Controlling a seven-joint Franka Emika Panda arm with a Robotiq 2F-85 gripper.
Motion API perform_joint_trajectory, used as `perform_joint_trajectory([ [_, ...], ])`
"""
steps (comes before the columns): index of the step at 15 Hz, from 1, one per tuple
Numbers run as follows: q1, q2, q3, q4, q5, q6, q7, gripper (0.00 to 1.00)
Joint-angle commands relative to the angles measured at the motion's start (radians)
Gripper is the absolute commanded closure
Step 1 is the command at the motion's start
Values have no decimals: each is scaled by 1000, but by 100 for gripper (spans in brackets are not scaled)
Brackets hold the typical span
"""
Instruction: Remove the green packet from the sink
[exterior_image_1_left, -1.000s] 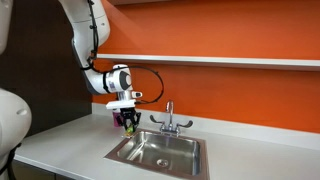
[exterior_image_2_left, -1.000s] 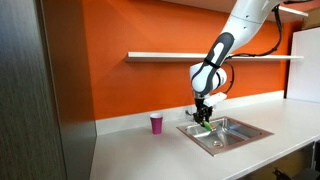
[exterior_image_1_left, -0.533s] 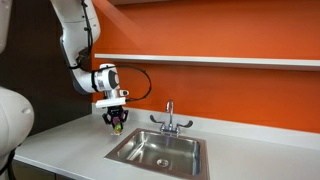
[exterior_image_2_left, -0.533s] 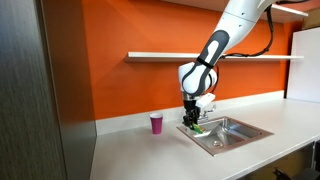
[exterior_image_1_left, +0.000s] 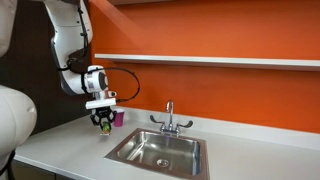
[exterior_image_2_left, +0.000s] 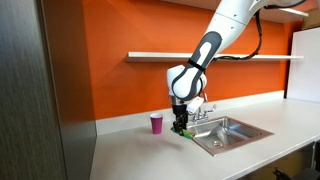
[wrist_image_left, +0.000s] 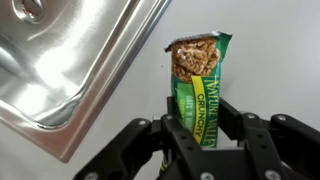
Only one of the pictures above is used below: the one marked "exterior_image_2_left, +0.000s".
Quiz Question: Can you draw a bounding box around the white overhead shelf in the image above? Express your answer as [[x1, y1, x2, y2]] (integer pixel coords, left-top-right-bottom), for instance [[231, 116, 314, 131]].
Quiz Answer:
[[159, 0, 309, 24]]

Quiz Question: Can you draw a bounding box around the pink plastic cup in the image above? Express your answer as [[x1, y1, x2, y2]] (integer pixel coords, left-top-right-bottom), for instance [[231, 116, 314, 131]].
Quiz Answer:
[[149, 112, 164, 135]]

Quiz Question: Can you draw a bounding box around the chrome faucet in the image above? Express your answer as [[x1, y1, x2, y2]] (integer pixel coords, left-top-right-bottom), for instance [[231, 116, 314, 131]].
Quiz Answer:
[[190, 103, 218, 124]]

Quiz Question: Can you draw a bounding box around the white tall panel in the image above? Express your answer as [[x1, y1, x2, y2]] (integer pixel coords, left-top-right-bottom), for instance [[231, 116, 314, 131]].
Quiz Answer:
[[286, 27, 320, 104]]

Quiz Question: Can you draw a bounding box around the white floating wall shelf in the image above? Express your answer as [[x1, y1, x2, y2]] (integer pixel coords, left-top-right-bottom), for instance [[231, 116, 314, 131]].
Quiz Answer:
[[124, 51, 305, 64]]

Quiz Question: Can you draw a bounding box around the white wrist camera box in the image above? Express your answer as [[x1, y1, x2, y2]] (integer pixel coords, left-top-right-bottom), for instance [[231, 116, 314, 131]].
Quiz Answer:
[[186, 96, 205, 116]]

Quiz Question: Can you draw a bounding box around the brown cardboard box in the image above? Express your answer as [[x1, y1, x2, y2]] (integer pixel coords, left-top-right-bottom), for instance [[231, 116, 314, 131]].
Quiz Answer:
[[301, 9, 320, 31]]

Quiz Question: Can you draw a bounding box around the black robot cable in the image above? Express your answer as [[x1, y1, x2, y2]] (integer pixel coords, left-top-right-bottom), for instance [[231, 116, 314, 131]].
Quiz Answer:
[[212, 0, 308, 62]]

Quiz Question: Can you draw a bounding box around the stainless steel sink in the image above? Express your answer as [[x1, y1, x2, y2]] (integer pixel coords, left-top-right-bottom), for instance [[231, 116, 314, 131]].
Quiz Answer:
[[185, 115, 275, 157]]

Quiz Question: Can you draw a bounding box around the dark wood cabinet panel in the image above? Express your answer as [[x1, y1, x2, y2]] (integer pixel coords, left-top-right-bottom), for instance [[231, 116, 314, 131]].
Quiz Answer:
[[0, 0, 98, 180]]

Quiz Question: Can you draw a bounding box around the green granola bar packet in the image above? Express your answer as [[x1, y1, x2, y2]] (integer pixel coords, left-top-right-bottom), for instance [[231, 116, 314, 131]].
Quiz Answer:
[[170, 127, 196, 141]]

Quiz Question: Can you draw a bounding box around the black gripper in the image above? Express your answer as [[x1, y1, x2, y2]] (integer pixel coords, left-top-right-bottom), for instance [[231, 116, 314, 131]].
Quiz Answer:
[[171, 103, 190, 136]]

